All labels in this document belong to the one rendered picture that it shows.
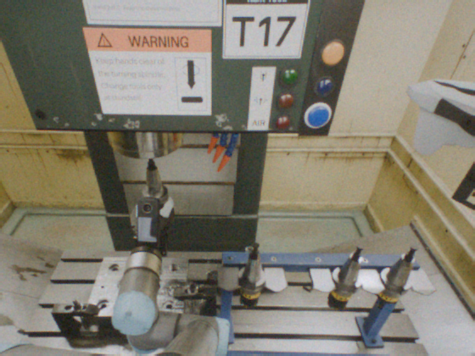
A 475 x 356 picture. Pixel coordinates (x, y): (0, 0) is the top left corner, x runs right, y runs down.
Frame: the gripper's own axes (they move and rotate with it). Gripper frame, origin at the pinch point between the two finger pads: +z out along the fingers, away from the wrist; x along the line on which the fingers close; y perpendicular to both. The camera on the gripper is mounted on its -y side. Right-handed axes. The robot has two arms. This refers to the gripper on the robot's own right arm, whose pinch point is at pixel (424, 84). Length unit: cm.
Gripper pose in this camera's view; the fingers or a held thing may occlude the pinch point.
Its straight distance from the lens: 42.2
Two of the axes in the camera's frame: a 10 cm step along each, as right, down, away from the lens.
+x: 8.7, -3.2, 3.7
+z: -4.9, -5.8, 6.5
